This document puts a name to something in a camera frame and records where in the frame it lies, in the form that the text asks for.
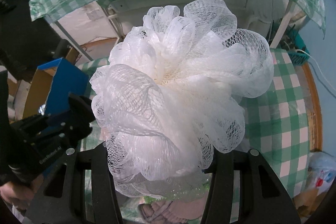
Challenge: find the blue cardboard box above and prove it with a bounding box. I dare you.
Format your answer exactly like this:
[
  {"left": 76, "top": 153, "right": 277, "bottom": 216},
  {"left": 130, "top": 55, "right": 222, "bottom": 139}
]
[{"left": 23, "top": 58, "right": 88, "bottom": 118}]

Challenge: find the white plastic bag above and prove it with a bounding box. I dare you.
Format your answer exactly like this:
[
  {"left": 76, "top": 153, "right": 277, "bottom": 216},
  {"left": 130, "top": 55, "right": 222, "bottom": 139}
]
[{"left": 306, "top": 152, "right": 336, "bottom": 194}]

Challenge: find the white mesh bath loofah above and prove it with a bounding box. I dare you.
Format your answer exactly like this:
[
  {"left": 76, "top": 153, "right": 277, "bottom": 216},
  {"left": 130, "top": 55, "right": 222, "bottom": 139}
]
[{"left": 90, "top": 0, "right": 274, "bottom": 197}]

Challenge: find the teal plastic basket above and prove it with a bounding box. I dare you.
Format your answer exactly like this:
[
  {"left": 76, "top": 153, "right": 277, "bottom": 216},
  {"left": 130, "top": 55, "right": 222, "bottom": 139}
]
[{"left": 280, "top": 27, "right": 309, "bottom": 66}]

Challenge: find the person's left hand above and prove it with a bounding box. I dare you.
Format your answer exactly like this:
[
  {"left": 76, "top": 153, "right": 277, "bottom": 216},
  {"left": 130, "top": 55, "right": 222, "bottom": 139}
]
[{"left": 1, "top": 174, "right": 44, "bottom": 210}]

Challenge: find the green checkered tablecloth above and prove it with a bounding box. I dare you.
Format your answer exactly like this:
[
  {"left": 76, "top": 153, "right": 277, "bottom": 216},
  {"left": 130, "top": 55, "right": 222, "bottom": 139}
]
[{"left": 76, "top": 48, "right": 312, "bottom": 224}]

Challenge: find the green glitter scrub sponge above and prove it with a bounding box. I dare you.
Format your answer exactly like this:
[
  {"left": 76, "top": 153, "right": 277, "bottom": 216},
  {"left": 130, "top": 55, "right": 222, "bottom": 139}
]
[{"left": 143, "top": 175, "right": 211, "bottom": 203}]

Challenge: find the white metal table frame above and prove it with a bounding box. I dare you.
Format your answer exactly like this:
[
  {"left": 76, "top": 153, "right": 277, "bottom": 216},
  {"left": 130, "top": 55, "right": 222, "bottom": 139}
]
[{"left": 50, "top": 0, "right": 289, "bottom": 46}]

